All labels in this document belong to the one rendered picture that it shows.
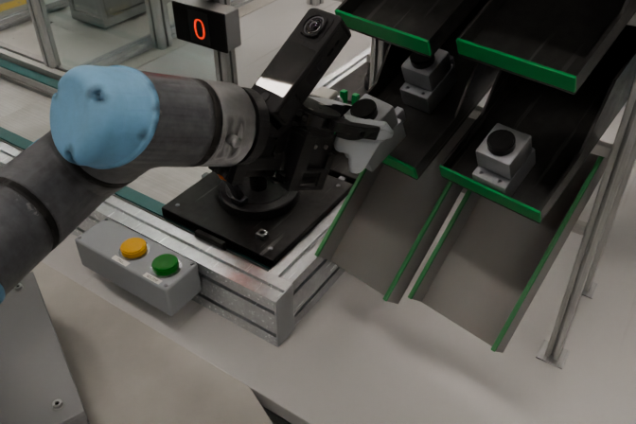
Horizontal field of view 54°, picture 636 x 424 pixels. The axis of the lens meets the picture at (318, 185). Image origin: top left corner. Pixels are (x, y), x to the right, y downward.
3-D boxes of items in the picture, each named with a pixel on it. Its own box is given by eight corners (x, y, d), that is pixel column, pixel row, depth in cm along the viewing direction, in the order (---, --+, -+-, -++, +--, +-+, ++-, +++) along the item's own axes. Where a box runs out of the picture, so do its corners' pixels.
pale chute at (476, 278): (503, 353, 79) (494, 352, 76) (419, 300, 87) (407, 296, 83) (611, 160, 79) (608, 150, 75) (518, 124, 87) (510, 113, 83)
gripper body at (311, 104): (280, 160, 69) (193, 159, 60) (304, 87, 67) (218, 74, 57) (328, 190, 65) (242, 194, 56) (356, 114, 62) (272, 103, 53)
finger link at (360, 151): (376, 170, 72) (313, 163, 66) (394, 122, 70) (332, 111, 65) (393, 182, 70) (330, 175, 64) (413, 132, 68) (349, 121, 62)
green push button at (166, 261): (167, 284, 94) (165, 274, 93) (148, 273, 96) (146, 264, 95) (185, 268, 97) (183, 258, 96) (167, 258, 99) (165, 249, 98)
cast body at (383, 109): (372, 173, 72) (358, 134, 67) (344, 157, 75) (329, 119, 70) (417, 125, 75) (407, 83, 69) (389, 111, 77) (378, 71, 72)
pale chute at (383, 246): (398, 305, 86) (385, 301, 82) (328, 259, 94) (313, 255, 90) (498, 127, 86) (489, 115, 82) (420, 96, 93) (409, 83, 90)
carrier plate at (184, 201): (273, 270, 97) (273, 259, 96) (162, 216, 108) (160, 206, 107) (353, 192, 113) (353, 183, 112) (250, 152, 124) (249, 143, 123)
